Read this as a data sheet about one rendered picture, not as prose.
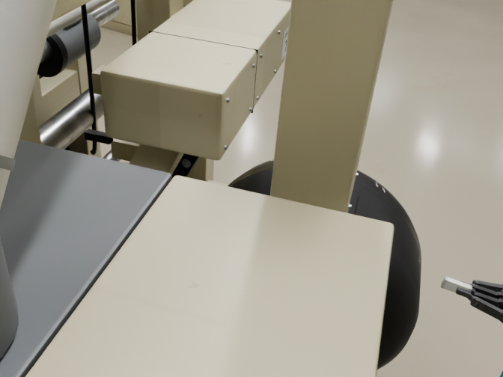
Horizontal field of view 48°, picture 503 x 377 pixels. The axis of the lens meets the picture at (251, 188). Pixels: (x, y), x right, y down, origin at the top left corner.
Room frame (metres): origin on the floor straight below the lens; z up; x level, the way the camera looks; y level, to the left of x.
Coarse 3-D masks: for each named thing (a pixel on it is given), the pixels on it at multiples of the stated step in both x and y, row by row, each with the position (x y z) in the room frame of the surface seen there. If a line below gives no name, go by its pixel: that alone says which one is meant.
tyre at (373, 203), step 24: (264, 168) 1.20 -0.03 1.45; (264, 192) 1.07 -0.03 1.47; (360, 192) 1.10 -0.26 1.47; (384, 192) 1.15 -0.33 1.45; (384, 216) 1.06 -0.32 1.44; (408, 216) 1.15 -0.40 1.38; (408, 240) 1.05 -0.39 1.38; (408, 264) 0.98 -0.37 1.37; (408, 288) 0.94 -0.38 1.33; (384, 312) 0.91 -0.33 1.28; (408, 312) 0.92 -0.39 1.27; (384, 336) 0.91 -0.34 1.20; (408, 336) 0.93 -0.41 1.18; (384, 360) 0.91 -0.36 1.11
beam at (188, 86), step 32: (224, 0) 1.48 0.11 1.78; (256, 0) 1.50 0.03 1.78; (160, 32) 1.20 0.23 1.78; (192, 32) 1.22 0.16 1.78; (224, 32) 1.24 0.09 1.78; (256, 32) 1.25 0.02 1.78; (128, 64) 1.01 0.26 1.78; (160, 64) 1.03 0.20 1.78; (192, 64) 1.04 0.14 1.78; (224, 64) 1.05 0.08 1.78; (256, 64) 1.15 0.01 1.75; (128, 96) 0.96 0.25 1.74; (160, 96) 0.95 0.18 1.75; (192, 96) 0.94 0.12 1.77; (224, 96) 0.93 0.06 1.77; (256, 96) 1.17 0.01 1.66; (128, 128) 0.97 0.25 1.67; (160, 128) 0.95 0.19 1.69; (192, 128) 0.94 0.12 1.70; (224, 128) 0.94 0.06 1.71
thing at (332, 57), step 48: (336, 0) 0.74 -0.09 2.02; (384, 0) 0.73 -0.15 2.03; (288, 48) 0.76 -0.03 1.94; (336, 48) 0.74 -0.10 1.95; (288, 96) 0.75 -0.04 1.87; (336, 96) 0.74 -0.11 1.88; (288, 144) 0.75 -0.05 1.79; (336, 144) 0.73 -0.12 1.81; (288, 192) 0.75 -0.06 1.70; (336, 192) 0.73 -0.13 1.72
